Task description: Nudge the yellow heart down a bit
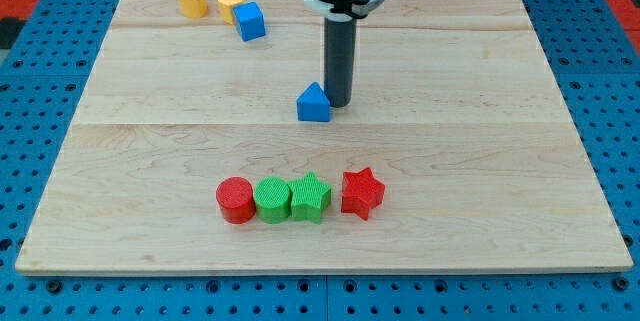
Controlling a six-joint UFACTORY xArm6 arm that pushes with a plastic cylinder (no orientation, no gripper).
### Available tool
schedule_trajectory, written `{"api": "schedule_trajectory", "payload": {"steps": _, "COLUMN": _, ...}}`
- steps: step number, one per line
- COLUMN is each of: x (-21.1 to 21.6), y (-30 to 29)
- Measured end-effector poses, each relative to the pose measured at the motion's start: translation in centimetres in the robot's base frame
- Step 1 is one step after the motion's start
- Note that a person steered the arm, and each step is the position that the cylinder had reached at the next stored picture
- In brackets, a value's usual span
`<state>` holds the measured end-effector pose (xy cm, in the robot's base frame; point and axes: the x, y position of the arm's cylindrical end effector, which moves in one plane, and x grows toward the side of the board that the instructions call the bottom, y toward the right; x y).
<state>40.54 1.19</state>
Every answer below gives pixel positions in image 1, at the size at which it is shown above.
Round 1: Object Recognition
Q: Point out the yellow heart block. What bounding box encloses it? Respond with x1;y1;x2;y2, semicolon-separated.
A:
177;0;208;18

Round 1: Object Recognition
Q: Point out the blue triangle block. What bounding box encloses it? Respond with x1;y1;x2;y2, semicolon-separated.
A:
296;82;330;122

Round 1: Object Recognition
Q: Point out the green star block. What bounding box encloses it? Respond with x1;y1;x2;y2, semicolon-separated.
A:
288;172;332;224

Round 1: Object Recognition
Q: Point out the red star block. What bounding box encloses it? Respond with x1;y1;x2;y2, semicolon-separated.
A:
341;167;386;221

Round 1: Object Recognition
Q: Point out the green cylinder block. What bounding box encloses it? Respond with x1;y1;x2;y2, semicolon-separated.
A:
254;177;291;224

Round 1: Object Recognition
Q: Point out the red cylinder block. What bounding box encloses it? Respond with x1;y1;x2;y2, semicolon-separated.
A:
216;177;256;224

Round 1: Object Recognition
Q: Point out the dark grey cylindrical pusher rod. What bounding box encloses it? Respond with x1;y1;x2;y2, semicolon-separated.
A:
324;19;357;108

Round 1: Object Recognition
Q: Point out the light wooden board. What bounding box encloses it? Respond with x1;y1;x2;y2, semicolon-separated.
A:
15;0;633;276

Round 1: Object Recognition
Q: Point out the blue cube block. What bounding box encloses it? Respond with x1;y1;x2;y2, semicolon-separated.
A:
232;2;266;41

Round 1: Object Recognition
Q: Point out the yellow hexagon block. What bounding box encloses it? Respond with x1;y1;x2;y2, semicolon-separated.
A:
217;0;245;25

